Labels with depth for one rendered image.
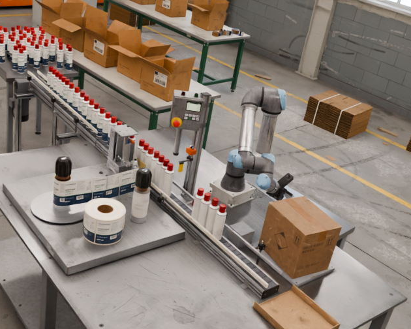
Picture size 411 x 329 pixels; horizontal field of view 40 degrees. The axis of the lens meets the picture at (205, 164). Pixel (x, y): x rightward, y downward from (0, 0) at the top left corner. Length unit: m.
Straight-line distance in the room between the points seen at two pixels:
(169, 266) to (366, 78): 6.17
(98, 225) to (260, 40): 7.20
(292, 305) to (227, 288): 0.32
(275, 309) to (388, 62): 6.05
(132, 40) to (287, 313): 3.37
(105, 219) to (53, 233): 0.29
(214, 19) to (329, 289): 4.92
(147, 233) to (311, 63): 6.40
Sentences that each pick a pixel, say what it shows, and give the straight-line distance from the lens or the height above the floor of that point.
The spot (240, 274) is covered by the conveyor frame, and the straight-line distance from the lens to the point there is 2.78.
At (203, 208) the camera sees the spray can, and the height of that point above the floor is 1.01.
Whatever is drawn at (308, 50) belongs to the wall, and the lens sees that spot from 8.95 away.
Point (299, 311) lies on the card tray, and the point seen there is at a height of 0.83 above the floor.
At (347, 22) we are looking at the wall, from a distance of 8.62.
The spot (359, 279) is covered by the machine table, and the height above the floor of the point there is 0.83.
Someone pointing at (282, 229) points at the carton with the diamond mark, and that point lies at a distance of 2.83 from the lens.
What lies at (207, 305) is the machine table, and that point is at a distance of 2.61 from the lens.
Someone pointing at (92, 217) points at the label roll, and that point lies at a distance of 2.72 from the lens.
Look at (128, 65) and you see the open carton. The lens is 5.19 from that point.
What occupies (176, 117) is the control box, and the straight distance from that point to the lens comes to 3.05.
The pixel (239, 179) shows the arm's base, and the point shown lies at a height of 0.98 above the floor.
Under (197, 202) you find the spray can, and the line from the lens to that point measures 2.95.
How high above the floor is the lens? 2.55
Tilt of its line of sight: 27 degrees down
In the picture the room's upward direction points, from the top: 11 degrees clockwise
